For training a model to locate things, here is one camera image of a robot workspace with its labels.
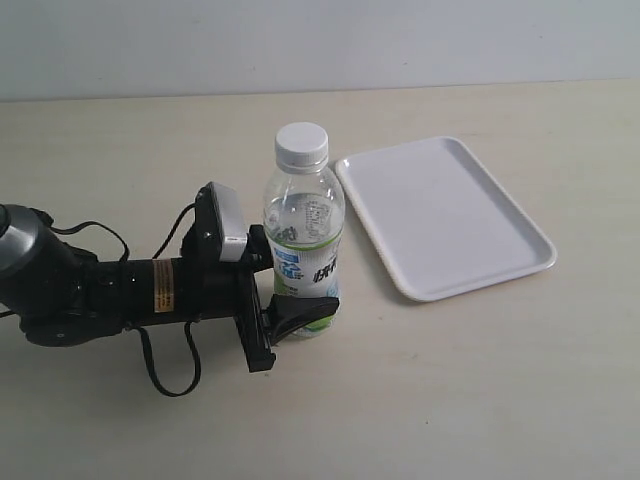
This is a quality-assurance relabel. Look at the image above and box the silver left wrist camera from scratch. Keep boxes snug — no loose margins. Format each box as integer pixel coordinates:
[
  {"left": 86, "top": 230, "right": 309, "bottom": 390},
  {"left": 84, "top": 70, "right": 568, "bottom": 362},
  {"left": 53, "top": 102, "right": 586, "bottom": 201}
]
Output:
[{"left": 209, "top": 182, "right": 248, "bottom": 263}]

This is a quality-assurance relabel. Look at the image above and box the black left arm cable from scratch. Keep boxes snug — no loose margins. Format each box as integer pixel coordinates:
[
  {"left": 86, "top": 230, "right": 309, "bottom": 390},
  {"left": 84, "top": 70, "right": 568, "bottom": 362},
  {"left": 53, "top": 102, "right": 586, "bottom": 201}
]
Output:
[{"left": 49, "top": 199, "right": 202, "bottom": 398}]

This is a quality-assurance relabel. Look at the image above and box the white bottle cap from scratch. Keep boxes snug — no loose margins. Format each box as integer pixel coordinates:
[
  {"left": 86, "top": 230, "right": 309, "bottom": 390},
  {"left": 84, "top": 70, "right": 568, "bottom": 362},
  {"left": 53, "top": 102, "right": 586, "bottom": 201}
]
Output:
[{"left": 275, "top": 122, "right": 329, "bottom": 168}]

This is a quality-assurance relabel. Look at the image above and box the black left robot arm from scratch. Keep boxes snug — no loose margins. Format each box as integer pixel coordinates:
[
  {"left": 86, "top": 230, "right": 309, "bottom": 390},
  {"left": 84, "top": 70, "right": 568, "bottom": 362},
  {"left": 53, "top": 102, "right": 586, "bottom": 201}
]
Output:
[{"left": 1, "top": 182, "right": 339, "bottom": 372}]

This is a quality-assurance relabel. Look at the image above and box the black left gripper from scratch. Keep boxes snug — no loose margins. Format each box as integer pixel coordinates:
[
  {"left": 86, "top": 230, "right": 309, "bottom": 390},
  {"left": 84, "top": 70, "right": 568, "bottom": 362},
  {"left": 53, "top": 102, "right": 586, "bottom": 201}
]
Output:
[{"left": 180, "top": 185, "right": 340, "bottom": 373}]

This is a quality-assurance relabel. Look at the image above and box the clear plastic drink bottle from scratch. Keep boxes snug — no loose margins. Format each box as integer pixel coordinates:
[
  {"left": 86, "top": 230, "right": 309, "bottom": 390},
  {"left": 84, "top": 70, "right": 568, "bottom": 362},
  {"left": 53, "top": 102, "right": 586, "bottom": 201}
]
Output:
[{"left": 262, "top": 152, "right": 347, "bottom": 339}]

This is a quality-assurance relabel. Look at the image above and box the white rectangular plastic tray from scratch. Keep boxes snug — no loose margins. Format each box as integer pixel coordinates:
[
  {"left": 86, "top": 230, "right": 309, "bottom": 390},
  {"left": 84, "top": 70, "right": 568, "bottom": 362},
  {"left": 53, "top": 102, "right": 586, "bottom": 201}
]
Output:
[{"left": 335, "top": 136, "right": 557, "bottom": 302}]

